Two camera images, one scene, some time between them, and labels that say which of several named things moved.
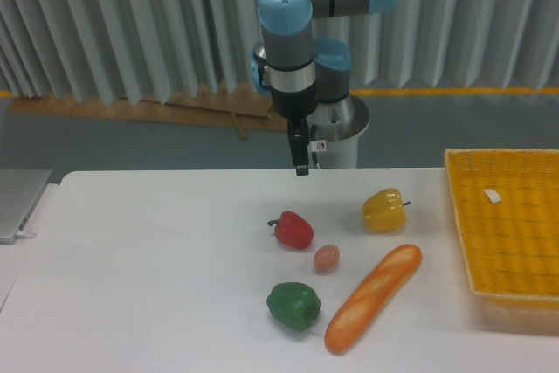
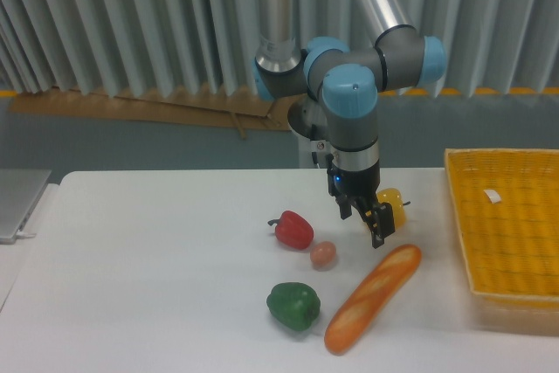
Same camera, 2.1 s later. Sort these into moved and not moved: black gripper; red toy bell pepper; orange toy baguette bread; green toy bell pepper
Moved: black gripper
Not moved: orange toy baguette bread; red toy bell pepper; green toy bell pepper
